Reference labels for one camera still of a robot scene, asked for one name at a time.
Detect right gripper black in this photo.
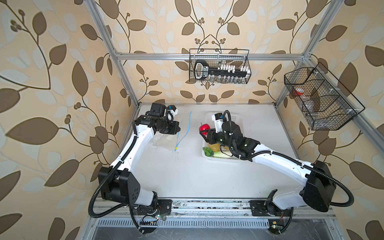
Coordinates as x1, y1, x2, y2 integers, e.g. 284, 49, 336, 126
199, 128, 235, 152

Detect white radish green leaves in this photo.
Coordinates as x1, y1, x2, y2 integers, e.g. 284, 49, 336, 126
203, 147, 232, 159

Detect clear zip top bag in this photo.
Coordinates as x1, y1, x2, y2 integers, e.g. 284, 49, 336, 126
148, 111, 193, 153

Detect white plastic perforated basket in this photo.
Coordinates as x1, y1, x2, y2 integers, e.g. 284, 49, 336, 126
201, 112, 245, 163

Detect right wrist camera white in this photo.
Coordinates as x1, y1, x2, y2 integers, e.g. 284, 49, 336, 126
212, 113, 224, 133

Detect red capped bottle in basket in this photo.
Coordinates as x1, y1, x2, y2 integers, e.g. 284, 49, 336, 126
292, 87, 306, 98

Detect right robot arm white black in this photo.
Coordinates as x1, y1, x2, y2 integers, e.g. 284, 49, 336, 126
199, 110, 355, 216

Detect yellow potato left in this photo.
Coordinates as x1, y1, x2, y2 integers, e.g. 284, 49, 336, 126
209, 144, 221, 152

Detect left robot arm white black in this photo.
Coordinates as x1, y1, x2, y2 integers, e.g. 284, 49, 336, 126
88, 103, 181, 218

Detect black wire basket wall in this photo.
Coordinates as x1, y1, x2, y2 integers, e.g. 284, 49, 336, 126
189, 48, 252, 85
284, 62, 366, 131

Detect aluminium frame rail front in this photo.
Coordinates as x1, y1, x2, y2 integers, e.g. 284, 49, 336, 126
93, 198, 336, 220

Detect black wire basket back wall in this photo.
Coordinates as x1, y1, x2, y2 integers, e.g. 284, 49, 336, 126
189, 48, 252, 85

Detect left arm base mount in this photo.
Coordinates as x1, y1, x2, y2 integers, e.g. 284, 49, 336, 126
130, 199, 173, 235

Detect black wire basket right wall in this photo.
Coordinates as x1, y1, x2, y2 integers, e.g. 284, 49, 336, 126
284, 62, 366, 131

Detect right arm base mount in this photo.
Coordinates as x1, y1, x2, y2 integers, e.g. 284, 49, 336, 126
249, 200, 294, 235

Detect black white tool in basket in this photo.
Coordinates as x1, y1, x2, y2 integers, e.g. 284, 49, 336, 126
192, 60, 252, 81

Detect red apple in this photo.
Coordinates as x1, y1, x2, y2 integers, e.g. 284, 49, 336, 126
199, 124, 211, 136

